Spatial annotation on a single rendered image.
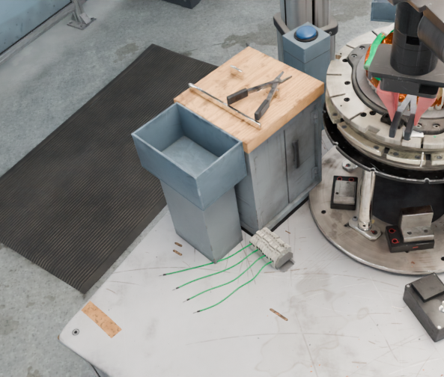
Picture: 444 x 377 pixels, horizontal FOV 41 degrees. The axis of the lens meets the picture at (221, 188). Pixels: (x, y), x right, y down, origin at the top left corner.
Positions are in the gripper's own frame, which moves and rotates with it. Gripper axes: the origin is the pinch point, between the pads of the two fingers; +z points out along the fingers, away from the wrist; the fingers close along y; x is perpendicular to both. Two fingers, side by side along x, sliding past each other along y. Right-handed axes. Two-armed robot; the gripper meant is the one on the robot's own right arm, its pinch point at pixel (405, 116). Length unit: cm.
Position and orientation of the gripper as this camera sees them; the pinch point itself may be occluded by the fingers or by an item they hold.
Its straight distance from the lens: 86.5
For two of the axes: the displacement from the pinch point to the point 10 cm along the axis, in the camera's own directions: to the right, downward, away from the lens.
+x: 4.0, -7.1, 5.9
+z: 1.2, 6.7, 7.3
